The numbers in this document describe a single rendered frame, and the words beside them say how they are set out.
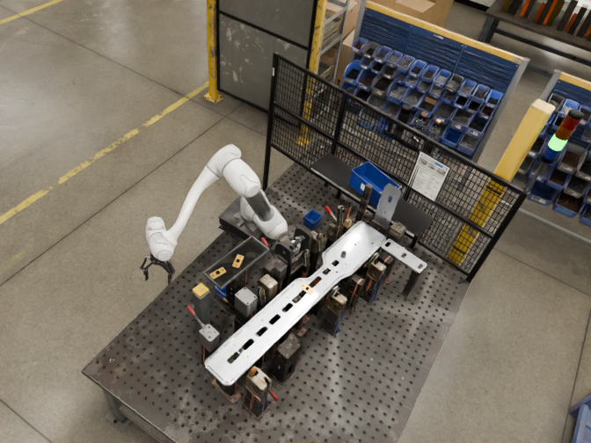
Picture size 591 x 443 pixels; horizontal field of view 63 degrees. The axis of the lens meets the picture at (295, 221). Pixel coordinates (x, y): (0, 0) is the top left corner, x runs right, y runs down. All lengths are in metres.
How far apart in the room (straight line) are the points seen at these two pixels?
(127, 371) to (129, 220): 1.88
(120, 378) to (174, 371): 0.28
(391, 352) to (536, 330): 1.73
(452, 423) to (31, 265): 3.37
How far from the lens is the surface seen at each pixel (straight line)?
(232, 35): 5.24
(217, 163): 2.63
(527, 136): 2.84
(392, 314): 3.18
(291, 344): 2.56
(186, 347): 2.92
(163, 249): 2.58
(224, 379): 2.50
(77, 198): 4.77
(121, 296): 4.01
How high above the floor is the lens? 3.29
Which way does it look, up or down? 48 degrees down
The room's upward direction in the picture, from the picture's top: 9 degrees clockwise
